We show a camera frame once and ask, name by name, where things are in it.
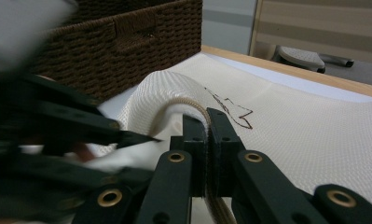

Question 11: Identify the office chair base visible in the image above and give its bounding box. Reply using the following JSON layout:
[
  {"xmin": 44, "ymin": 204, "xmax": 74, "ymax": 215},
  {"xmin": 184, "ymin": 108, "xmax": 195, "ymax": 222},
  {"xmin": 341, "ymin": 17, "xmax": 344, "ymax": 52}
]
[{"xmin": 270, "ymin": 45, "xmax": 356, "ymax": 75}]

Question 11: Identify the white clothing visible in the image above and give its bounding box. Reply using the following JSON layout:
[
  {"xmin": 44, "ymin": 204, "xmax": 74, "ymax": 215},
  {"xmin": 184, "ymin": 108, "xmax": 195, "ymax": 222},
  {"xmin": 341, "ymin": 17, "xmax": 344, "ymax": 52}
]
[{"xmin": 19, "ymin": 110, "xmax": 177, "ymax": 175}]

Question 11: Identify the white table mat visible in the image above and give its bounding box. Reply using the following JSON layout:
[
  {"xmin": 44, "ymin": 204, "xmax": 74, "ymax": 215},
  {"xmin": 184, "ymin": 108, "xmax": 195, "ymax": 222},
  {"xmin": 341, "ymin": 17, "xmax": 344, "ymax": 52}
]
[{"xmin": 97, "ymin": 50, "xmax": 372, "ymax": 120}]

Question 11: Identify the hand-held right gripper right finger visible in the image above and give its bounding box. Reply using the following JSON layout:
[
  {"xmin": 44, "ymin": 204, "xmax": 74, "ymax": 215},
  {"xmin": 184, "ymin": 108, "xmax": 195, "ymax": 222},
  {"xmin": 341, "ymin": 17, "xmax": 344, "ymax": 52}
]
[{"xmin": 206, "ymin": 106, "xmax": 330, "ymax": 224}]

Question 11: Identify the brown woven basket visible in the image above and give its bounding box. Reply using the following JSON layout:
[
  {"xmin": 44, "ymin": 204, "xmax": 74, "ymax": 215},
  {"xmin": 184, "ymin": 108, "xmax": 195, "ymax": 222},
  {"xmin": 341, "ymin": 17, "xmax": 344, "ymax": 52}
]
[{"xmin": 28, "ymin": 0, "xmax": 204, "ymax": 105}]

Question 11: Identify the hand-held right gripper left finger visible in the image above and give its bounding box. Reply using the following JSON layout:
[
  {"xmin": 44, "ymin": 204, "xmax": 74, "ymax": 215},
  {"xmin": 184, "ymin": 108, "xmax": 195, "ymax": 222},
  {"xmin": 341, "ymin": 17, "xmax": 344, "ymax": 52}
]
[{"xmin": 135, "ymin": 113, "xmax": 207, "ymax": 224}]

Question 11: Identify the cream mesh laundry bag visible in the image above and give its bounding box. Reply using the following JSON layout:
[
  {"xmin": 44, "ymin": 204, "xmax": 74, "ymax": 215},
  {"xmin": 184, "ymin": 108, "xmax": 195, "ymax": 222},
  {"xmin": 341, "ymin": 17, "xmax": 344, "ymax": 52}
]
[{"xmin": 94, "ymin": 53, "xmax": 372, "ymax": 224}]

